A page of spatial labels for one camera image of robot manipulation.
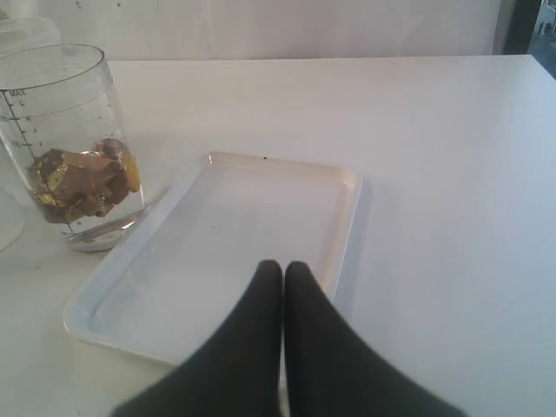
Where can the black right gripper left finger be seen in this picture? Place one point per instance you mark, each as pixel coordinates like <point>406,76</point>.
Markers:
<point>236,371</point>

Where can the clear graduated shaker body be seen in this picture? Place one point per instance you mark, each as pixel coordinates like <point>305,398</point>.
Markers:
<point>63,97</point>

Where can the wood pieces and gold coin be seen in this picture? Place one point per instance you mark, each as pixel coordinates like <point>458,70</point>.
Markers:
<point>68,186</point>

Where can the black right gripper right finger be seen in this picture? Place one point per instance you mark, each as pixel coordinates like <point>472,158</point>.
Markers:
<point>331,371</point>

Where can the white plastic tray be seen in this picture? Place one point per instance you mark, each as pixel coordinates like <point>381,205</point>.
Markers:
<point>173,278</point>

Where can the translucent plastic cup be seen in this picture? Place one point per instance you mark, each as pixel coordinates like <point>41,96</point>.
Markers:
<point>25,33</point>

